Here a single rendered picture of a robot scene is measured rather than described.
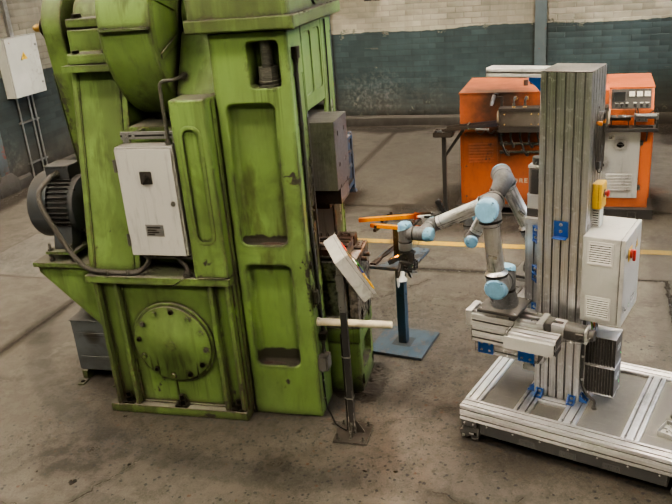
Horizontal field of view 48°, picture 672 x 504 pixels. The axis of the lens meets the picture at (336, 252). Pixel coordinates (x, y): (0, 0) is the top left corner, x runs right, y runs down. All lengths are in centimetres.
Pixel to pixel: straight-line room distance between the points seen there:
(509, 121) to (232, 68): 402
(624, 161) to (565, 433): 410
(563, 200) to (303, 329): 164
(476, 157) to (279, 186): 394
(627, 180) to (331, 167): 414
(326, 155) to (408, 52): 776
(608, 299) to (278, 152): 188
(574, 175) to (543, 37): 780
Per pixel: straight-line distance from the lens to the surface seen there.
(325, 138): 428
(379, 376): 509
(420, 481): 421
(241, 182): 429
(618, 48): 1167
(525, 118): 757
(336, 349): 481
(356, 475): 427
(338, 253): 393
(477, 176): 792
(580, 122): 385
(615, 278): 400
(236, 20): 400
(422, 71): 1197
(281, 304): 449
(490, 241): 384
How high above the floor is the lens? 263
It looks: 22 degrees down
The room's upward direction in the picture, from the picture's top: 5 degrees counter-clockwise
